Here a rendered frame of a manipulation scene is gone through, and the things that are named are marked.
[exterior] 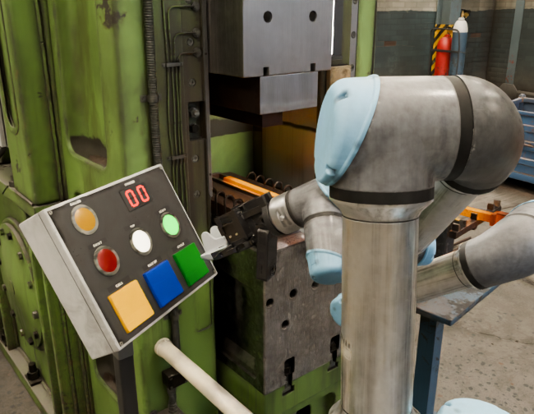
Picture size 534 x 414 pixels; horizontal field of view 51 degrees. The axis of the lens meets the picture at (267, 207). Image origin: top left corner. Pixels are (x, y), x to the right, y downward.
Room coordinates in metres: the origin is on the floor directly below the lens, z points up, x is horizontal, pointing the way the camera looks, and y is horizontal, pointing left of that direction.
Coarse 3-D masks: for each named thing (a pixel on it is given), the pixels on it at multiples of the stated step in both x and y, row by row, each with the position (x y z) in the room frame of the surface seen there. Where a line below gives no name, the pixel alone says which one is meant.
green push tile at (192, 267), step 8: (184, 248) 1.11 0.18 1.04; (192, 248) 1.13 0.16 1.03; (176, 256) 1.08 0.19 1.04; (184, 256) 1.09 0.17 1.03; (192, 256) 1.11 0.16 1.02; (184, 264) 1.08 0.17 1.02; (192, 264) 1.10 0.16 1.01; (200, 264) 1.12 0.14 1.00; (184, 272) 1.07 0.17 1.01; (192, 272) 1.09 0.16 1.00; (200, 272) 1.10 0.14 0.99; (208, 272) 1.12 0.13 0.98; (192, 280) 1.07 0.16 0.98
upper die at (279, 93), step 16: (224, 80) 1.54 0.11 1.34; (240, 80) 1.49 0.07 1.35; (256, 80) 1.44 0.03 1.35; (272, 80) 1.45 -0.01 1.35; (288, 80) 1.49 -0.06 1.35; (304, 80) 1.52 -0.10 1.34; (224, 96) 1.55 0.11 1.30; (240, 96) 1.49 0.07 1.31; (256, 96) 1.44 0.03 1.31; (272, 96) 1.45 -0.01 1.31; (288, 96) 1.49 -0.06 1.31; (304, 96) 1.52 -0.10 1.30; (256, 112) 1.44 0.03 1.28; (272, 112) 1.45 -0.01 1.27
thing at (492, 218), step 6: (468, 210) 1.60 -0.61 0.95; (474, 210) 1.59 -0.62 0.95; (480, 210) 1.59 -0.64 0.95; (468, 216) 1.60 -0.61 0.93; (480, 216) 1.57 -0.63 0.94; (486, 216) 1.56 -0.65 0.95; (492, 216) 1.54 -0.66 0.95; (498, 216) 1.55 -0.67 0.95; (504, 216) 1.53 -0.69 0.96; (492, 222) 1.54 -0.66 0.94
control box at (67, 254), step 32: (96, 192) 1.02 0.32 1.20; (128, 192) 1.08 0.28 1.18; (160, 192) 1.16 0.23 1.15; (32, 224) 0.92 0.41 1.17; (64, 224) 0.93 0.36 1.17; (96, 224) 0.98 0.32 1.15; (128, 224) 1.04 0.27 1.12; (160, 224) 1.10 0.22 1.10; (64, 256) 0.90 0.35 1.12; (96, 256) 0.93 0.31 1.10; (128, 256) 0.99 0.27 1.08; (160, 256) 1.05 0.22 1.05; (64, 288) 0.90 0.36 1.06; (96, 288) 0.89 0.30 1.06; (192, 288) 1.07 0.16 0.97; (96, 320) 0.87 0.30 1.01; (96, 352) 0.87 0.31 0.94
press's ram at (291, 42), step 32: (224, 0) 1.45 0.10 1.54; (256, 0) 1.42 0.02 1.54; (288, 0) 1.48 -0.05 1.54; (320, 0) 1.55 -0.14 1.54; (224, 32) 1.45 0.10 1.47; (256, 32) 1.42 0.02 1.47; (288, 32) 1.48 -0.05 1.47; (320, 32) 1.55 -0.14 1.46; (224, 64) 1.46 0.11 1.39; (256, 64) 1.42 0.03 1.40; (288, 64) 1.49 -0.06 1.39; (320, 64) 1.56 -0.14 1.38
